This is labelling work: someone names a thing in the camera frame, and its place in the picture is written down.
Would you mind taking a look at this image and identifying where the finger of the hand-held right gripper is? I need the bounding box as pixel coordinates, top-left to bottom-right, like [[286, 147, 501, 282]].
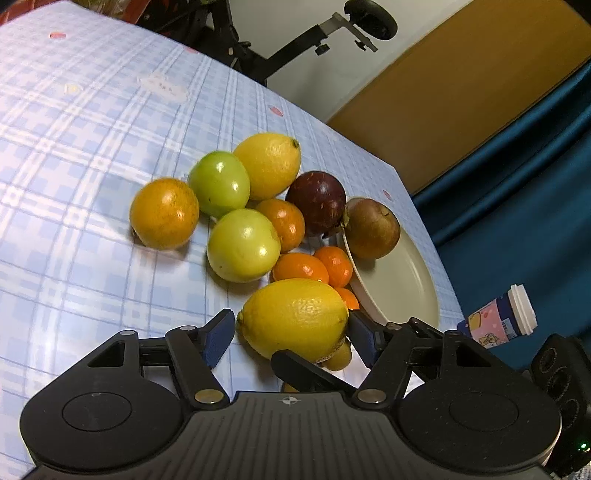
[[270, 349, 357, 394]]

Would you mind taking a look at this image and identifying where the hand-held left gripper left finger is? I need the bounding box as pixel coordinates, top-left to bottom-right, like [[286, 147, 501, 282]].
[[85, 308, 237, 409]]

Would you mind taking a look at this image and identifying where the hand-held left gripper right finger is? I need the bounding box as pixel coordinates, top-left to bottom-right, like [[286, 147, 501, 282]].
[[348, 311, 497, 409]]

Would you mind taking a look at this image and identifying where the small mandarin orange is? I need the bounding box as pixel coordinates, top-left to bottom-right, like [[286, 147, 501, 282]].
[[335, 287, 360, 311], [272, 253, 329, 283], [255, 198, 306, 253], [314, 246, 354, 288]]

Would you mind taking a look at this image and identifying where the yellow lemon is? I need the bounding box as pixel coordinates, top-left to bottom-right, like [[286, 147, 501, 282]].
[[236, 279, 350, 361], [233, 133, 302, 201]]

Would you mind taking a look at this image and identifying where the white plate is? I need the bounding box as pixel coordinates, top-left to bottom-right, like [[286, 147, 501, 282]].
[[336, 198, 439, 326]]

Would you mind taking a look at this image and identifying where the green jujube fruit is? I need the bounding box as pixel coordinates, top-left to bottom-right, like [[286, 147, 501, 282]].
[[207, 209, 281, 283], [188, 151, 251, 219]]

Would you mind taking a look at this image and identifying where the speckled orange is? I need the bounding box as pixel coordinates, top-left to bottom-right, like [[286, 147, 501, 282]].
[[129, 178, 200, 251]]

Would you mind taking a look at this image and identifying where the dark purple mangosteen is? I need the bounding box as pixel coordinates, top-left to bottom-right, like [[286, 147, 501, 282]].
[[285, 171, 347, 237]]

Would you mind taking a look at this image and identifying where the small yellow fruit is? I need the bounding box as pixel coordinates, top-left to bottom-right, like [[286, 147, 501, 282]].
[[321, 340, 352, 371]]

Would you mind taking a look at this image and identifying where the printed paper cup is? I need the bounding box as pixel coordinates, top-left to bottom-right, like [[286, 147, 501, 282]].
[[457, 284, 539, 347]]

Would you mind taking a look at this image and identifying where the brown pear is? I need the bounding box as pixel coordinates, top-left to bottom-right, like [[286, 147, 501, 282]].
[[344, 198, 401, 260]]

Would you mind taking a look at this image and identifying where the blue curtain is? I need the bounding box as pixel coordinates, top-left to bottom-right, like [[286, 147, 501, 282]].
[[411, 60, 591, 370]]

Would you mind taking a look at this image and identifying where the brown wooden board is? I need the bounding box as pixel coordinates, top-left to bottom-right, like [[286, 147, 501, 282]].
[[325, 0, 591, 195]]

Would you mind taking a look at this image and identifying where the black exercise bike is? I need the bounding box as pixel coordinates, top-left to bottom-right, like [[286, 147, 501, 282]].
[[139, 0, 399, 86]]

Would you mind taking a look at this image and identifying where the red printed backdrop cloth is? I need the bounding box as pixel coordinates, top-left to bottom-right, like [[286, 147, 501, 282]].
[[0, 0, 153, 26]]

